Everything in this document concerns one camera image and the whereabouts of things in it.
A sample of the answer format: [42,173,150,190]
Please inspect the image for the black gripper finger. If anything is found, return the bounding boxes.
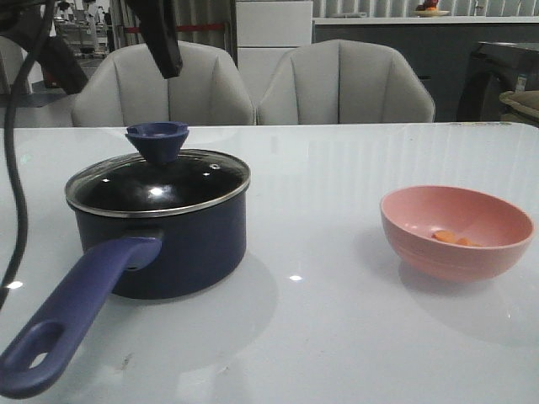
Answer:
[37,36,88,94]
[126,0,183,79]

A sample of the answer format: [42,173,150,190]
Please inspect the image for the glass lid with blue knob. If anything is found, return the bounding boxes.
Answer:
[65,121,251,218]

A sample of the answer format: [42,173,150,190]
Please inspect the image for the orange ham slices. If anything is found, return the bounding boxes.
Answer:
[432,230,480,247]

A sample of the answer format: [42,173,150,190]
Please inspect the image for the pink plastic bowl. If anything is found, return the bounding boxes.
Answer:
[380,185,536,283]

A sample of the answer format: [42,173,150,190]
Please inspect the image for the grey pleated curtain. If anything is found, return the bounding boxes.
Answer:
[109,1,237,77]

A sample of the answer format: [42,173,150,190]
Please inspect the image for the left grey upholstered chair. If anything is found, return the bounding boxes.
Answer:
[71,41,255,127]

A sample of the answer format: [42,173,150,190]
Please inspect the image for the grey upholstered chair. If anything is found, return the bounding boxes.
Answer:
[71,41,255,127]
[257,40,435,125]

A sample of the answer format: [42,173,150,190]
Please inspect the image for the red stanchion belt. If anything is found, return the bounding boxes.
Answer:
[123,23,227,34]

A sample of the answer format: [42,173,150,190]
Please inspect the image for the white refrigerator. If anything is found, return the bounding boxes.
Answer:
[236,1,312,104]

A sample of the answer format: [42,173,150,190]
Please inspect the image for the right grey upholstered chair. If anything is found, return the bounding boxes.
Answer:
[257,40,435,125]

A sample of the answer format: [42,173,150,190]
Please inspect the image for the dark blue saucepan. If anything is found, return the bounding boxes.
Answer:
[1,190,246,399]

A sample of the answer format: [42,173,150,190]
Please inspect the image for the fruit plate on counter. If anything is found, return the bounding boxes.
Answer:
[414,0,450,18]

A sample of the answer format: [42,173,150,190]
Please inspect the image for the dark grey counter cabinet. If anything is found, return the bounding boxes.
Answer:
[313,16,538,122]

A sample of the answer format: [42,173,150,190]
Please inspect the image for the beige cushion stack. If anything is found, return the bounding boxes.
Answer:
[499,90,539,127]

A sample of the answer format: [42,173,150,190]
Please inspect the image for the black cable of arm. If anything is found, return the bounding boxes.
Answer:
[0,0,58,312]

